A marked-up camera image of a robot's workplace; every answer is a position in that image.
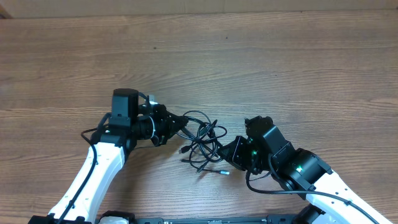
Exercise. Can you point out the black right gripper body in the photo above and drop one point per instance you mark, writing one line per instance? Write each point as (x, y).
(247, 158)

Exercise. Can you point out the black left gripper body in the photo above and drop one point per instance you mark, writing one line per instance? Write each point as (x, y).
(161, 124)

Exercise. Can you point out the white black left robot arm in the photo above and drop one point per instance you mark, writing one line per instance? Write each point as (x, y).
(134, 116)

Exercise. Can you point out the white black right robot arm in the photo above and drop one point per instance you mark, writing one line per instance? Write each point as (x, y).
(300, 172)

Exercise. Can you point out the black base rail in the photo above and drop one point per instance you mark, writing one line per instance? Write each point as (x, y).
(202, 220)

